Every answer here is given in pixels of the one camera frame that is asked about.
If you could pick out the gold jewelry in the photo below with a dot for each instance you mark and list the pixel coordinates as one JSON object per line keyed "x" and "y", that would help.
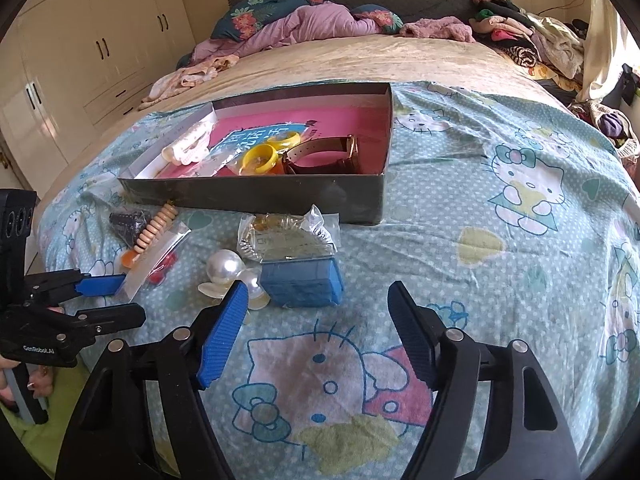
{"x": 274, "y": 237}

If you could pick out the beige bed cover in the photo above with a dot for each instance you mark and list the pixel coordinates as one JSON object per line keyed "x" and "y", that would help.
{"x": 375, "y": 58}

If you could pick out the green sleeve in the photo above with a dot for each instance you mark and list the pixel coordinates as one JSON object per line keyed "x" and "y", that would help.
{"x": 43, "y": 442}

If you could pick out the dark cardboard tray box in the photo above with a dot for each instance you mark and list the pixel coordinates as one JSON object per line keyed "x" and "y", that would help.
{"x": 263, "y": 187}

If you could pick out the pink book with blue label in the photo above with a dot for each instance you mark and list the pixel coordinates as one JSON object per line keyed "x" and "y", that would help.
{"x": 369, "y": 125}

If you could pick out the earring cards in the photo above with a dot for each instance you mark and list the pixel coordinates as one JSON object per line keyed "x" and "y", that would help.
{"x": 221, "y": 162}

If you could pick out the basket with purple cloth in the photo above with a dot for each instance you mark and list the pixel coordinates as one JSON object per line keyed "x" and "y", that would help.
{"x": 613, "y": 124}

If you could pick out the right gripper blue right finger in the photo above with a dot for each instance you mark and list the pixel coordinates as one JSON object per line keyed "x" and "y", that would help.
{"x": 419, "y": 330}

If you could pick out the pink fuzzy garment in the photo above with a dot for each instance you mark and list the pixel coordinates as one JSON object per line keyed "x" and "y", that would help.
{"x": 449, "y": 28}

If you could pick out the left hand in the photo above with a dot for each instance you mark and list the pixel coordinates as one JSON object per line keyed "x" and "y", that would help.
{"x": 40, "y": 381}

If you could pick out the pearl hair clip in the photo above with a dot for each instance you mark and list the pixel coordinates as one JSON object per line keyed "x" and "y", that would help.
{"x": 225, "y": 267}

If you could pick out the purple blanket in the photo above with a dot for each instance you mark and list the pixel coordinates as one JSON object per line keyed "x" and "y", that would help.
{"x": 306, "y": 23}

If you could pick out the pile of clothes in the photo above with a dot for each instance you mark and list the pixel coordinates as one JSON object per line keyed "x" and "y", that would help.
{"x": 546, "y": 47}

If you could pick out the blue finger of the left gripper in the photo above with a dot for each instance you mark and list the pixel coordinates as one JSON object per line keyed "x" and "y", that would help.
{"x": 113, "y": 319}
{"x": 97, "y": 286}

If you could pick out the blue pill box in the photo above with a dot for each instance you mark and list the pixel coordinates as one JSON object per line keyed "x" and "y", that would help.
{"x": 303, "y": 283}

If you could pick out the pink cream clothing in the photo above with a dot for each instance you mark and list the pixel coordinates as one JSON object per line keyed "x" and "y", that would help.
{"x": 186, "y": 78}

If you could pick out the cream wardrobe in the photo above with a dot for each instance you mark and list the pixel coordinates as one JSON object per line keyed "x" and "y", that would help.
{"x": 72, "y": 68}

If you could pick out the cream hair claw clip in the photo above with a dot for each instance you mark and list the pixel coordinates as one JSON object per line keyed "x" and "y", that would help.
{"x": 190, "y": 148}

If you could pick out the orange spiral hair clip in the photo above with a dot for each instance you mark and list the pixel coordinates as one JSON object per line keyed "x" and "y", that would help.
{"x": 160, "y": 222}

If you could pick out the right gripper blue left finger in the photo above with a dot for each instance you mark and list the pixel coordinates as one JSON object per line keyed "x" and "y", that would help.
{"x": 221, "y": 334}

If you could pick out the cream curtain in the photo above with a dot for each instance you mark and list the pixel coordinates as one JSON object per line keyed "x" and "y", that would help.
{"x": 609, "y": 45}

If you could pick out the floral dark pillow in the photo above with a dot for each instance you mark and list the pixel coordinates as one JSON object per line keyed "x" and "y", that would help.
{"x": 247, "y": 17}

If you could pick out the brown leather wristwatch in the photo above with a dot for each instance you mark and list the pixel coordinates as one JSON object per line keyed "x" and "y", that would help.
{"x": 334, "y": 155}

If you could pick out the white packet in bag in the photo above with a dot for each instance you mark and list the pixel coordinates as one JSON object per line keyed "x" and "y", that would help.
{"x": 151, "y": 259}

